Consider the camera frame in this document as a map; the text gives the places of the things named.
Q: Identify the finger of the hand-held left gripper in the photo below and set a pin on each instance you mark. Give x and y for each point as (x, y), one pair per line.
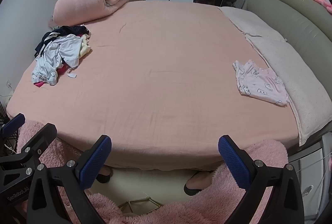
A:
(13, 122)
(39, 142)

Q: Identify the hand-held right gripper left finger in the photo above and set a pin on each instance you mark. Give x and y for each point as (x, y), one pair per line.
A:
(95, 163)

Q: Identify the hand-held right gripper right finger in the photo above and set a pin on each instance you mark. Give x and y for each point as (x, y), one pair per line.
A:
(233, 161)

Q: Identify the navy pants with white stripes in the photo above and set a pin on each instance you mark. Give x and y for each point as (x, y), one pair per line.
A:
(42, 43)

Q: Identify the black slipper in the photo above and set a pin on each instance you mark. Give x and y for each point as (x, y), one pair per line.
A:
(105, 176)
(197, 183)

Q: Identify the magenta garment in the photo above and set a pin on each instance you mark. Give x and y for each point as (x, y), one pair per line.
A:
(38, 83)

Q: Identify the white paper tag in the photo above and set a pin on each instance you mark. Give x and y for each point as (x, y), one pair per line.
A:
(72, 75)

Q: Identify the light blue printed pajama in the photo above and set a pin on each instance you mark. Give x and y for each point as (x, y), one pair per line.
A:
(54, 58)

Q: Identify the folded pink printed pajama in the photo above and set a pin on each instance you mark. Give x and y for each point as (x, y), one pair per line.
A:
(262, 83)

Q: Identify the white nightstand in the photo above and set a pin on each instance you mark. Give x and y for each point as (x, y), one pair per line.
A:
(313, 182)

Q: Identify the cream garment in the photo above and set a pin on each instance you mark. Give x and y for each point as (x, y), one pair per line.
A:
(85, 47)

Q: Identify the beige pillow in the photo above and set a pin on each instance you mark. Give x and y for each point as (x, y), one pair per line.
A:
(249, 23)
(298, 76)

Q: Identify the dark navy garment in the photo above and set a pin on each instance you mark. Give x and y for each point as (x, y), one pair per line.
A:
(75, 30)

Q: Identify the pink bed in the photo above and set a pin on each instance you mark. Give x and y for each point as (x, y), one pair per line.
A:
(160, 71)

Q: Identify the grey padded headboard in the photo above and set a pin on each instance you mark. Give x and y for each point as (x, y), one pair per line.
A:
(290, 8)

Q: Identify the white wall outlet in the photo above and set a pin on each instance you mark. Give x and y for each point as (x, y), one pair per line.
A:
(8, 83)

